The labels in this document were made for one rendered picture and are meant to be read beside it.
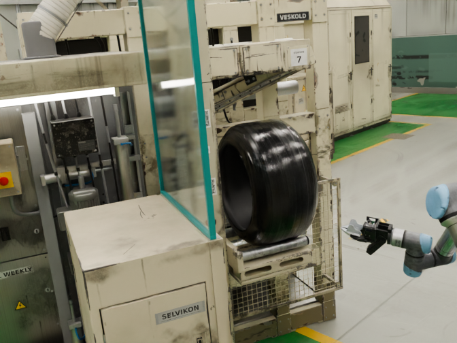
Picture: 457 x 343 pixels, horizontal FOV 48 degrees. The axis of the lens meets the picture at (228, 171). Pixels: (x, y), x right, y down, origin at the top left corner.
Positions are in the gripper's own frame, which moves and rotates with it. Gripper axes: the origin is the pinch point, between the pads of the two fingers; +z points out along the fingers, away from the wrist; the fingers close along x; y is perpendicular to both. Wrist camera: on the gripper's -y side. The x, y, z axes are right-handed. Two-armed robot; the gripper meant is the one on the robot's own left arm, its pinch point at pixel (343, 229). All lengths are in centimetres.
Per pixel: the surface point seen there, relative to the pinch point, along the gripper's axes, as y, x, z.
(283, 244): -7.6, 10.0, 24.4
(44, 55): 80, 22, 117
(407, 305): -130, -77, -24
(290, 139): 36.1, -8.9, 26.1
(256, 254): -6.2, 20.5, 32.6
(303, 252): -13.2, 6.3, 16.3
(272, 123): 38, -16, 37
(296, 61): 48, -57, 40
